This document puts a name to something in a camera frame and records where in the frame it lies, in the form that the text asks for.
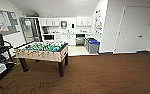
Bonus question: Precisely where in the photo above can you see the kitchen counter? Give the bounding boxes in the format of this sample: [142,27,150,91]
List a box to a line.
[40,31,95,47]

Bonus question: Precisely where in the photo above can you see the grey bin black lid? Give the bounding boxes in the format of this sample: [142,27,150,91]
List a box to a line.
[84,37,94,49]

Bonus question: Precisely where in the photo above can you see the grey bin blue lid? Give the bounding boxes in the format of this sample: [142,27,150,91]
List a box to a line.
[88,39,101,55]

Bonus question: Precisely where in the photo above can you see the black built-in microwave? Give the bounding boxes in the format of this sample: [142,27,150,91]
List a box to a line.
[43,34,55,42]

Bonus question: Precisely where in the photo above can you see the black coffee machine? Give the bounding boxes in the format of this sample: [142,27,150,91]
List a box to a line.
[42,26,49,34]

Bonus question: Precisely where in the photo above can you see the foosball table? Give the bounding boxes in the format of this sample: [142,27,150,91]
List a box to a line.
[13,41,69,78]

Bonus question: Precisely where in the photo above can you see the white door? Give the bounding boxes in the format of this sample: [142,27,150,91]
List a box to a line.
[113,5,150,54]

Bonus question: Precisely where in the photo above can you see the black wheeled cart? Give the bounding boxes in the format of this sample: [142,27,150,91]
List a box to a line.
[0,44,16,86]

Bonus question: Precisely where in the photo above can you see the white three-door wall cabinet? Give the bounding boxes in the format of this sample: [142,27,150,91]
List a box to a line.
[76,16,93,27]

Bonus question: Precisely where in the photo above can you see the white kitchen wall cabinets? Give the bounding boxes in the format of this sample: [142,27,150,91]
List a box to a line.
[40,17,61,27]

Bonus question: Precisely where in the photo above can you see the white wall notice board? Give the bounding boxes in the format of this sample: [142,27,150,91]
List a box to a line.
[0,9,21,36]

